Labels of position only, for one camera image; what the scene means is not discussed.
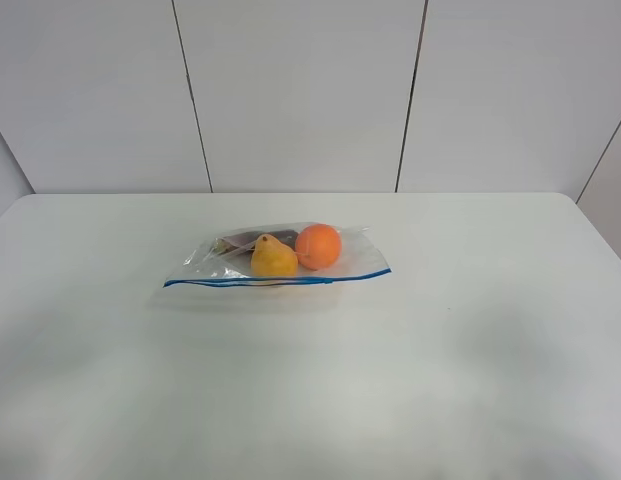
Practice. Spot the clear zip bag blue seal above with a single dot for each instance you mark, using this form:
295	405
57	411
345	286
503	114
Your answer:
207	266

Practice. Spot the orange fruit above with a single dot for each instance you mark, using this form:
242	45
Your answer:
318	246

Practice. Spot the yellow pear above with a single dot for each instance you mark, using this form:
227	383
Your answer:
272	258

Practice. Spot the dark purple eggplant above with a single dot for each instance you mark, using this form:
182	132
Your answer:
246	241

